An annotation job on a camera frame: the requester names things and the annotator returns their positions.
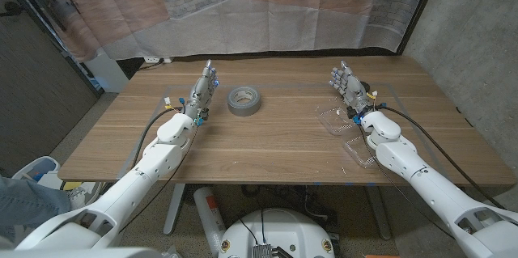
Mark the grey duct tape roll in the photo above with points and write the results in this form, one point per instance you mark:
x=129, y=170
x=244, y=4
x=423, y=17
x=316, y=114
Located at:
x=244, y=106

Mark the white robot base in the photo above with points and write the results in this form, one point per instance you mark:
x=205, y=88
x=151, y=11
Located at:
x=279, y=231

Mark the white storage bin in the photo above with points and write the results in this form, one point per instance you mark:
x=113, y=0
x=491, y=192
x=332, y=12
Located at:
x=38, y=167

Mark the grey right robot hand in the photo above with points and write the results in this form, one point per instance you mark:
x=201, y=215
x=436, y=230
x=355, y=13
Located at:
x=353, y=88

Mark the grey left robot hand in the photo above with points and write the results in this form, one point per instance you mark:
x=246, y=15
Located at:
x=199, y=96

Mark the black glasses case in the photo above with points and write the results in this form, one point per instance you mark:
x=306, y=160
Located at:
x=365, y=86

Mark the printed room backdrop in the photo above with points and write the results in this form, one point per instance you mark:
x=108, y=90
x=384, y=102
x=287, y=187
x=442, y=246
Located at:
x=251, y=19

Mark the clear plastic clamshell container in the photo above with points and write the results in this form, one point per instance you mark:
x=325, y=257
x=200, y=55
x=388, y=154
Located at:
x=335, y=120

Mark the white power strip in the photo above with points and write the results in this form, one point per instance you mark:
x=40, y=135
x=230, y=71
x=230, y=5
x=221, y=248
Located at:
x=155, y=60

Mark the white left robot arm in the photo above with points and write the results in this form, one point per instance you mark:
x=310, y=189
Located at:
x=137, y=181

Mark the white table leg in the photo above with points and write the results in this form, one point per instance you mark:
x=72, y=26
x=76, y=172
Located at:
x=379, y=213
x=175, y=209

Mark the perforated partition panel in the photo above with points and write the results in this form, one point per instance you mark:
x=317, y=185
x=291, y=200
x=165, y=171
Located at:
x=36, y=88

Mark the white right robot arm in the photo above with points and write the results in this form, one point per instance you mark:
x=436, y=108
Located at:
x=437, y=193

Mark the person's leg in jeans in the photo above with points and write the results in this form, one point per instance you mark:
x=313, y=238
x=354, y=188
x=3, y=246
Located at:
x=28, y=205

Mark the white sneaker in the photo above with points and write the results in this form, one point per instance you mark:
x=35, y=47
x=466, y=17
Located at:
x=79, y=197

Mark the white roll with orange label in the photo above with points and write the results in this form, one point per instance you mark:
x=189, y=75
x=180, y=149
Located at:
x=209, y=213

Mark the black backdrop stand pole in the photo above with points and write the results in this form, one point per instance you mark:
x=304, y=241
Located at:
x=421, y=7

